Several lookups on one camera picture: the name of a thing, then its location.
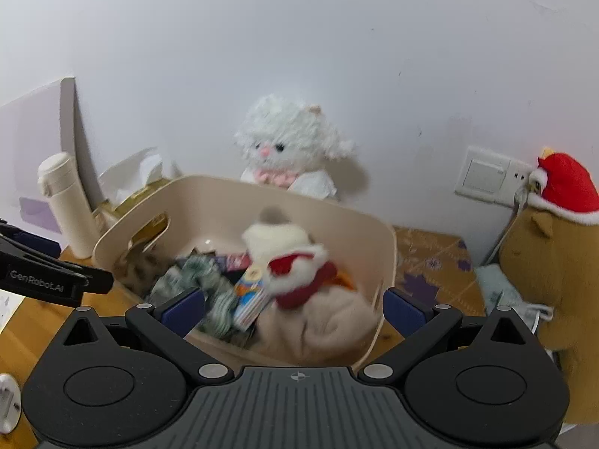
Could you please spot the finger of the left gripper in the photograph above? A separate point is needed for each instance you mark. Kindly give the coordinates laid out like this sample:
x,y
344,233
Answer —
x,y
38,243
99,281

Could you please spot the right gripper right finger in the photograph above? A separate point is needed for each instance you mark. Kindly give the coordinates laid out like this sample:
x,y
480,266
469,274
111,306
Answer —
x,y
426,330

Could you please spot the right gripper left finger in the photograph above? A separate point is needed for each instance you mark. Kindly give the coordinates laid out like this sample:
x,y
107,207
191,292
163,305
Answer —
x,y
163,330

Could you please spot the brown star shaped toy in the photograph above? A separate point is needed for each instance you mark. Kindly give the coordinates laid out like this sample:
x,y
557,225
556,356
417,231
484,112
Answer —
x,y
140,268

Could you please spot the green patterned cloth bundle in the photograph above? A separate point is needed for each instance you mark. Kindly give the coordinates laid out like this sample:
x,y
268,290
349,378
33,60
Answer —
x,y
220,301

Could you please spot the colourful snack box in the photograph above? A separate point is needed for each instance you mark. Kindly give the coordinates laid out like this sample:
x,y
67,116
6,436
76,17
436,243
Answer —
x,y
253,293

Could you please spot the small white santa plush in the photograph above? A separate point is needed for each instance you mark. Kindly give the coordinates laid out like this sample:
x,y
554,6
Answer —
x,y
295,276

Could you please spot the orange snack bag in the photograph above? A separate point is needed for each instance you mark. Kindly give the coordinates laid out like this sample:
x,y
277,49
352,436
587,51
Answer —
x,y
344,280

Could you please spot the cream thermos bottle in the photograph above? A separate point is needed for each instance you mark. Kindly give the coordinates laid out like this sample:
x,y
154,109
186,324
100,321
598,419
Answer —
x,y
60,184

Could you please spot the light blue cloth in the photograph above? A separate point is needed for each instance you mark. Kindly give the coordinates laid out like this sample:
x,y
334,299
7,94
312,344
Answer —
x,y
497,290

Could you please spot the beige knit hat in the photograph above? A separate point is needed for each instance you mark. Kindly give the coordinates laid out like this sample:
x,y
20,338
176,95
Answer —
x,y
334,327

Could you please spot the gold tissue box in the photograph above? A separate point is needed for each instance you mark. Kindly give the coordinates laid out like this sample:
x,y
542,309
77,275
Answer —
x,y
126,184

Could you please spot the beige plastic storage bin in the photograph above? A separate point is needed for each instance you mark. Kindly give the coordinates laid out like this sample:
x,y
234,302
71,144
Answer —
x,y
212,213

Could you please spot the purple white board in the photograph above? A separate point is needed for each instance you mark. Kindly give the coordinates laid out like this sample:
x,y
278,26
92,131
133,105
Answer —
x,y
34,127

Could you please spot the white round stand base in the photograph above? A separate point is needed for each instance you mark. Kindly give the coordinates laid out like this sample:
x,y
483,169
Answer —
x,y
10,403

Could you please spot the cream fluffy plush toy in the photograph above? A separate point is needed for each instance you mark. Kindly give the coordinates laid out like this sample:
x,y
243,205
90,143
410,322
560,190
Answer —
x,y
273,234

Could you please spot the brown capybara plush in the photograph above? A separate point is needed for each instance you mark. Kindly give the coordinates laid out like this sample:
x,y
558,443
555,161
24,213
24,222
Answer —
x,y
554,262

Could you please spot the red plush hat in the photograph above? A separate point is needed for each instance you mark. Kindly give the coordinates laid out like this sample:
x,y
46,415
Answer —
x,y
562,186

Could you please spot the white fluffy sheep plush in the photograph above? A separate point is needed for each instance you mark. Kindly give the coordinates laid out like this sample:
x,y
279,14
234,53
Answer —
x,y
287,143

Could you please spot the white wall switch socket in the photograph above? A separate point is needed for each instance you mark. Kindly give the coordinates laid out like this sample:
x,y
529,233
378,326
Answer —
x,y
491,177

